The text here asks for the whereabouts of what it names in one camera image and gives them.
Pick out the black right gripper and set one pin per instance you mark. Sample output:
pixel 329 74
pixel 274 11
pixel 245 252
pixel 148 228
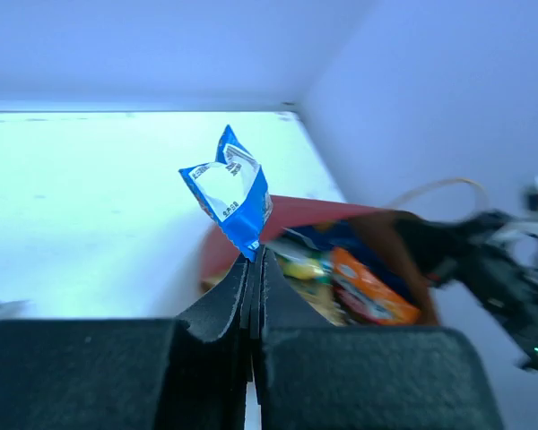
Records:
pixel 475 251

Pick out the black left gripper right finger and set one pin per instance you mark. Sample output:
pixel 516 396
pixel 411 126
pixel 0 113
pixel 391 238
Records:
pixel 311 374

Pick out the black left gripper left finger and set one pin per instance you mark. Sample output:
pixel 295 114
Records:
pixel 188 372

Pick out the red paper bag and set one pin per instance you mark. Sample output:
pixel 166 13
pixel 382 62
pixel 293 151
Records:
pixel 375 228

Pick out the small blue white snack packet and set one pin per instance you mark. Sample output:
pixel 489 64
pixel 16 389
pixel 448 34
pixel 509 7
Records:
pixel 233 191

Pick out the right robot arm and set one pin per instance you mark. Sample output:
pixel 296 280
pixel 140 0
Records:
pixel 515 311

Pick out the brown kraft snack bag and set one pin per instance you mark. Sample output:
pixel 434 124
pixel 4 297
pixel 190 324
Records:
pixel 320 297

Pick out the green yellow chips bag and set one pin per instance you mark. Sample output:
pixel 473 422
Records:
pixel 315 267

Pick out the dark blue snack bag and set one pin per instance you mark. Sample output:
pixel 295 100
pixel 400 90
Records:
pixel 340 234

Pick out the orange snack packet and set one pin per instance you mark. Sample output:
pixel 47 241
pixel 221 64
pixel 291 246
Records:
pixel 364 297

